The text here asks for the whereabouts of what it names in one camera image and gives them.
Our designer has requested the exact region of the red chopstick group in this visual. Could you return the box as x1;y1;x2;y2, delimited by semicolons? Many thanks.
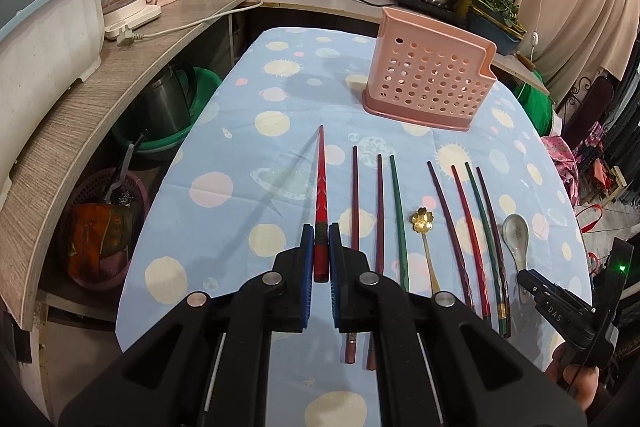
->
451;165;491;323

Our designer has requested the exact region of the pink floral cloth bundle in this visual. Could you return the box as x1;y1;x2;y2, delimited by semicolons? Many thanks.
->
541;135;579;206

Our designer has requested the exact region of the green chopstick right group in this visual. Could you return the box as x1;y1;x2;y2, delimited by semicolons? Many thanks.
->
464;161;510;338

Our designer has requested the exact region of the green chopstick gold band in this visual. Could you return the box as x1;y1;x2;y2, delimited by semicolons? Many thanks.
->
390;155;410;291

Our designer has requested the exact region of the blue basin with greens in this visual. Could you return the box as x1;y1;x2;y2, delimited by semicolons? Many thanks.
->
468;0;526;55

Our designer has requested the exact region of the pink perforated utensil holder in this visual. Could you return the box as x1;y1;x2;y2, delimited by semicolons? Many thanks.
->
362;6;497;131

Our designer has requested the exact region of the operator hand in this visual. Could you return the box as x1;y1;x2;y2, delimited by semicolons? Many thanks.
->
544;343;611;412

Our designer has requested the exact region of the blue planet tablecloth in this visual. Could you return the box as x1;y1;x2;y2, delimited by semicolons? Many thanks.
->
114;26;594;427

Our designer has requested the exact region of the white power cord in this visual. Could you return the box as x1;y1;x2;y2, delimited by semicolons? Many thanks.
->
115;0;264;47

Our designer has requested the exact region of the maroon chopstick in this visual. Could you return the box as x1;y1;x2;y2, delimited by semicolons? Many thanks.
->
345;145;359;364
476;166;512;338
366;154;385;372
426;161;474;309

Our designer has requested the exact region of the gold flower spoon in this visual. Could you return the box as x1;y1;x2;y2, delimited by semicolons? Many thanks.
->
410;207;440;294

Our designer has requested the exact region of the green plastic basin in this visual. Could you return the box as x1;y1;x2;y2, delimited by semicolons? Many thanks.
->
111;66;222;162

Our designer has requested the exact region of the white ceramic soup spoon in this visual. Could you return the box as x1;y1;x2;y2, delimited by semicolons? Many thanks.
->
501;213;529;273

